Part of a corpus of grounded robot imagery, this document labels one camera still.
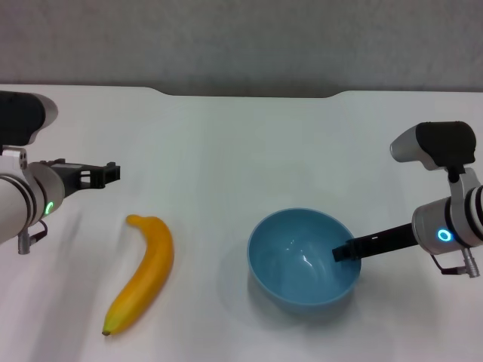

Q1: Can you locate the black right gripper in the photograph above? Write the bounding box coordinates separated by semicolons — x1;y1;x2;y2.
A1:
331;223;417;264

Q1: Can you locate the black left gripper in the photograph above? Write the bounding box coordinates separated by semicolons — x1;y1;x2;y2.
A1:
52;160;122;199

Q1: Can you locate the blue bowl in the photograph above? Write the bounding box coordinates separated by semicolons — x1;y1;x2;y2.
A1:
247;207;363;307

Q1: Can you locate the yellow banana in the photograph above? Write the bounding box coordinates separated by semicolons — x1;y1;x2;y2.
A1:
101;213;175;337

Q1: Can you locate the left arm cable with plug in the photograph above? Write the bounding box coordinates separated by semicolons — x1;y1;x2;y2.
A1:
17;219;49;256

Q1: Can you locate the arm cable with plug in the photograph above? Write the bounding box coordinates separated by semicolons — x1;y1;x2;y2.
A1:
429;247;481;279
17;219;49;256

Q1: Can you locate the left wrist camera housing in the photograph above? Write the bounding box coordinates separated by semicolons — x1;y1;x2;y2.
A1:
0;90;60;147

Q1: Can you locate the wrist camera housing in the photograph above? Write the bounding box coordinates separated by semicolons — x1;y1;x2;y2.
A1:
389;121;477;173
0;90;60;147

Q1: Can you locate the right arm cable with plug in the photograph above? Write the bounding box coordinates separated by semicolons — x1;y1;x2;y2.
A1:
429;247;481;279

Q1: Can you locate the right wrist camera housing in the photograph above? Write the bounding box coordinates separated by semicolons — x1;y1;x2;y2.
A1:
389;121;477;173

